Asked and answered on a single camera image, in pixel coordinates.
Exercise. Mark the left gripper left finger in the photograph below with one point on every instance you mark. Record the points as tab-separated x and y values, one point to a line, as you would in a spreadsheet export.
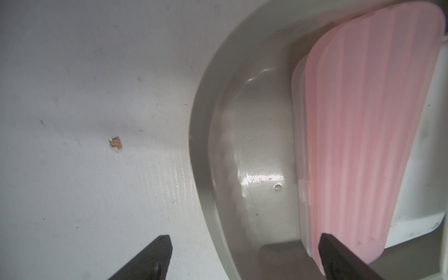
151	263

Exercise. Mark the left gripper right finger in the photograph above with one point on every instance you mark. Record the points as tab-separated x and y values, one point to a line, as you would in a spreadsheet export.
339	263

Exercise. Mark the white pencil case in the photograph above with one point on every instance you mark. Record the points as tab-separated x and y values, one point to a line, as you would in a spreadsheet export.
422	201

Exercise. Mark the grey storage box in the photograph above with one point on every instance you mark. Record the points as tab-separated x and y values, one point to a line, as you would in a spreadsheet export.
242	150

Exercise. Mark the translucent clear pencil case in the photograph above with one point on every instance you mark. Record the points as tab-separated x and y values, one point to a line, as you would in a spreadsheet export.
301	149

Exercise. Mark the pink pencil case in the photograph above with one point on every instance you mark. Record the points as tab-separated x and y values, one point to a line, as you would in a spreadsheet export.
366	82

